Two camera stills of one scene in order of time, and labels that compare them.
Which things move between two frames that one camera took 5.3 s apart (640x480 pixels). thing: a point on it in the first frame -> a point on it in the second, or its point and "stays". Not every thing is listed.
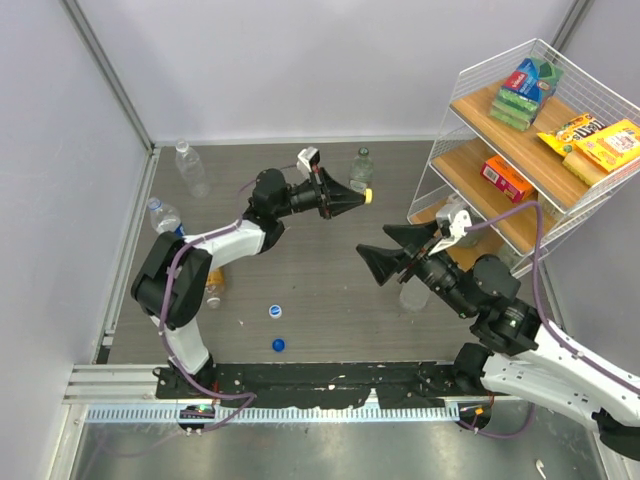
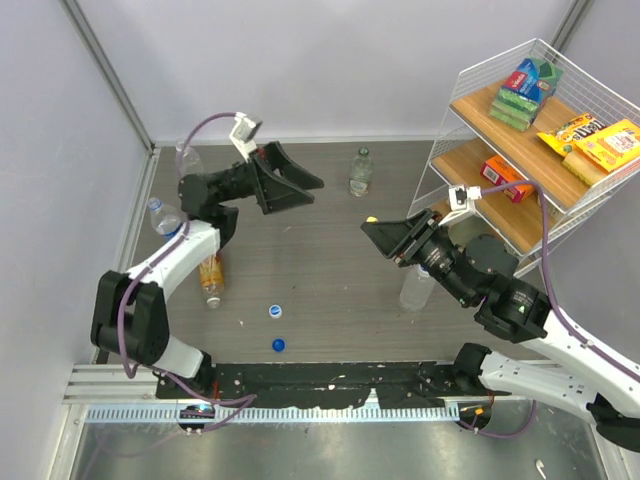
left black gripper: [334, 198] -> [272, 196]
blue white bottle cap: [275, 311] stays
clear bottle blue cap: [414, 294] stays
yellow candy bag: [563, 137] stays
